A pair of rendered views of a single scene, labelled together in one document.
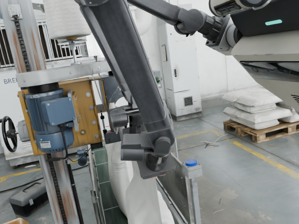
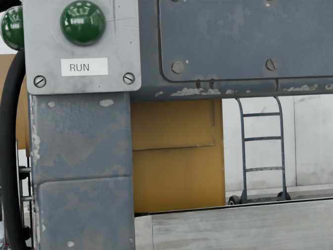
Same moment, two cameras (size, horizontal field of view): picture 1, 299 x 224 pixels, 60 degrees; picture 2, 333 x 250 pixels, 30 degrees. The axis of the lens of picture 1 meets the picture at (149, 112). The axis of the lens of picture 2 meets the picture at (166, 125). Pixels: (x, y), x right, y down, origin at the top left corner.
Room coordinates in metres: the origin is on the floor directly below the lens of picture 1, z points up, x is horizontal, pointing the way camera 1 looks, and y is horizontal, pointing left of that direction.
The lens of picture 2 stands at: (1.41, -0.48, 1.24)
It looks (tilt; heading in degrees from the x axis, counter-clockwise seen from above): 3 degrees down; 91
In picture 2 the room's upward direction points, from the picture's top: 2 degrees counter-clockwise
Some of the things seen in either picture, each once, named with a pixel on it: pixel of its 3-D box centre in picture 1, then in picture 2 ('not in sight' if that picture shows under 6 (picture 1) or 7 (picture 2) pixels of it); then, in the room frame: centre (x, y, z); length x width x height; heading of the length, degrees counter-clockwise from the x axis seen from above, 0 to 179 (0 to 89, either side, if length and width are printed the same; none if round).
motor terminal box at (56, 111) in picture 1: (58, 113); not in sight; (0.98, 0.35, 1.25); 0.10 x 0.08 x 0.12; 128
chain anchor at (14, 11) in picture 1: (14, 11); not in sight; (1.21, 0.52, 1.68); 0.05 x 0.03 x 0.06; 103
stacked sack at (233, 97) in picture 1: (245, 94); not in sight; (3.98, -1.53, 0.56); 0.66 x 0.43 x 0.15; 101
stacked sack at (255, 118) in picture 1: (264, 114); not in sight; (3.59, -1.64, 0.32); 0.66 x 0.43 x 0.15; 105
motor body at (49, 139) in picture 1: (51, 120); not in sight; (1.06, 0.41, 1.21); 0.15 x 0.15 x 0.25
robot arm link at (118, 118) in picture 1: (124, 110); not in sight; (0.92, 0.09, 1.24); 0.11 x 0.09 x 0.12; 104
